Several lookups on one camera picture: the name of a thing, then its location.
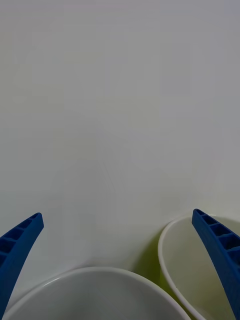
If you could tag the grey plastic waste bin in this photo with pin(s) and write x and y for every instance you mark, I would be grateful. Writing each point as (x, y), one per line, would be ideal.
(100, 295)

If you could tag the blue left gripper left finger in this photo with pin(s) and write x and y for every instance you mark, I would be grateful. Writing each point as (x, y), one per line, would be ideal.
(17, 250)

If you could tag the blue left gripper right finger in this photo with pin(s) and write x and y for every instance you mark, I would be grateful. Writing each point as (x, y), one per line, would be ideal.
(222, 252)

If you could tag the yellow-green plastic waste bin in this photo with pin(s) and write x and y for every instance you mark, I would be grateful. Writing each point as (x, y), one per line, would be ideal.
(190, 262)

